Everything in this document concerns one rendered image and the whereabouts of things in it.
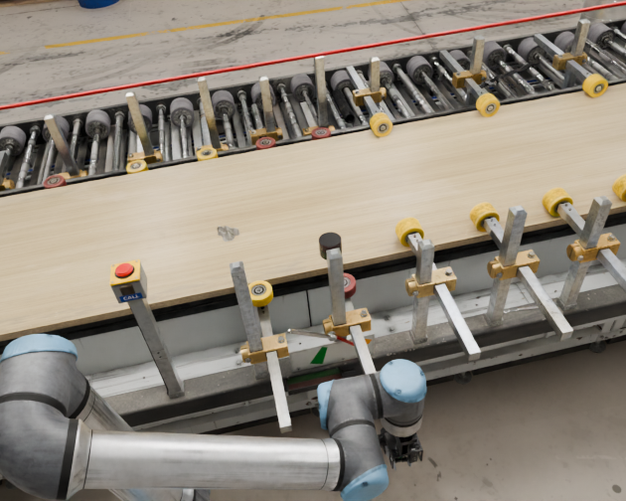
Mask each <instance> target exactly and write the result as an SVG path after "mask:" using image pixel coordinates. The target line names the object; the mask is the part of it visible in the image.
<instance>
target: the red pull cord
mask: <svg viewBox="0 0 626 501"><path fill-rule="evenodd" d="M623 5H626V1H624V2H618V3H612V4H606V5H600V6H594V7H588V8H582V9H576V10H570V11H564V12H558V13H552V14H546V15H540V16H535V17H529V18H523V19H517V20H511V21H505V22H499V23H493V24H487V25H481V26H475V27H469V28H463V29H457V30H452V31H446V32H440V33H434V34H428V35H422V36H416V37H410V38H404V39H398V40H392V41H386V42H380V43H374V44H368V45H362V46H357V47H351V48H345V49H339V50H333V51H327V52H321V53H315V54H309V55H303V56H297V57H291V58H285V59H279V60H273V61H267V62H261V63H256V64H250V65H244V66H238V67H232V68H226V69H220V70H214V71H208V72H202V73H196V74H190V75H184V76H178V77H172V78H166V79H161V80H155V81H149V82H143V83H132V84H126V85H120V86H114V87H108V88H102V89H96V90H90V91H84V92H78V93H72V94H67V95H61V96H55V97H49V98H43V99H37V100H31V101H25V102H19V103H13V104H7V105H1V106H0V110H3V109H9V108H15V107H21V106H27V105H33V104H39V103H45V102H51V101H57V100H63V99H69V98H75V97H81V96H87V95H93V94H98V93H104V92H110V91H116V90H122V89H128V88H134V87H140V86H146V85H152V84H162V83H168V82H174V81H180V80H186V79H192V78H198V77H203V76H209V75H215V74H221V73H227V72H233V71H239V70H245V69H251V68H257V67H263V66H269V65H275V64H281V63H287V62H293V61H299V60H304V59H310V58H316V57H322V56H328V55H334V54H340V53H346V52H352V51H357V50H363V49H369V48H375V47H381V46H387V45H393V44H399V43H405V42H410V41H416V40H422V39H428V38H434V37H440V36H446V35H452V34H458V33H464V32H470V31H476V30H482V29H488V28H494V27H500V26H506V25H511V24H517V23H523V22H529V21H535V20H540V19H546V18H552V17H558V16H564V15H570V14H576V13H582V12H588V11H594V10H600V9H606V8H611V7H617V6H623Z"/></svg>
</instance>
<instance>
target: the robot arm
mask: <svg viewBox="0 0 626 501"><path fill-rule="evenodd" d="M77 359H78V351H77V348H76V346H75V345H74V344H73V343H72V342H71V341H69V340H68V339H65V338H63V337H60V336H56V335H48V334H33V335H27V336H23V337H20V338H18V339H16V340H14V341H12V342H11V343H10V344H8V345H7V347H6V348H5V349H4V352H3V354H2V357H1V360H0V474H2V475H3V476H4V477H5V478H6V479H7V480H8V481H9V482H10V483H12V484H13V485H15V486H16V487H18V488H19V489H21V490H23V491H24V492H26V493H29V494H31V495H34V496H36V497H40V498H44V499H51V500H68V499H70V498H71V497H72V496H73V495H74V494H75V493H77V492H78V491H79V490H81V489H108V490H109V491H110V492H111V493H113V494H114V495H115V496H116V497H118V498H119V499H120V500H121V501H210V489H267V490H326V491H340V492H341V494H340V495H341V498H342V499H343V500H344V501H368V500H371V499H373V498H376V497H377V496H379V495H381V494H382V493H383V492H384V491H385V490H386V489H387V488H388V486H389V477H388V472H387V465H386V464H385V461H384V457H383V453H382V450H381V448H382V449H383V450H384V452H385V455H386V456H387V457H388V458H389V461H390V464H391V468H392V469H394V470H396V467H395V463H398V462H407V464H408V465H409V467H411V464H412V463H413V462H416V461H417V456H418V457H419V459H420V461H422V454H423V449H422V446H421V444H420V441H419V439H418V436H417V434H416V432H417V431H418V430H419V429H420V427H421V423H422V416H423V409H424V408H425V405H424V399H425V395H426V391H427V387H426V379H425V375H424V373H423V372H422V370H421V369H420V368H419V367H418V366H417V365H416V364H414V363H412V362H410V361H407V360H403V359H397V360H392V361H390V362H388V363H387V364H385V365H384V366H383V368H382V370H381V371H380V372H377V373H371V374H366V375H361V376H356V377H350V378H345V379H340V380H332V381H330V382H325V383H322V384H320V385H319V386H318V389H317V393H318V403H319V413H320V422H321V427H322V428H323V429H325V430H327V429H328V430H329V435H330V438H325V439H313V438H289V437H264V436H240V435H215V434H190V433H167V432H142V431H134V430H133V429H132V428H131V427H130V426H129V425H128V424H127V423H126V422H125V420H124V419H123V418H122V417H121V416H120V415H119V414H118V413H117V412H116V411H115V410H114V409H113V408H112V407H111V406H110V405H109V404H108V403H107V402H106V401H105V400H104V398H103V397H102V396H101V395H100V394H99V393H98V392H97V391H96V390H95V389H94V388H93V387H92V386H91V385H90V384H89V381H88V380H87V378H86V377H85V376H84V375H83V374H82V373H81V372H80V371H79V370H78V369H77V366H76V361H77ZM378 418H380V419H381V423H382V426H383V428H382V429H381V434H377V431H376V427H375V423H374V419H378ZM420 452H421V453H420Z"/></svg>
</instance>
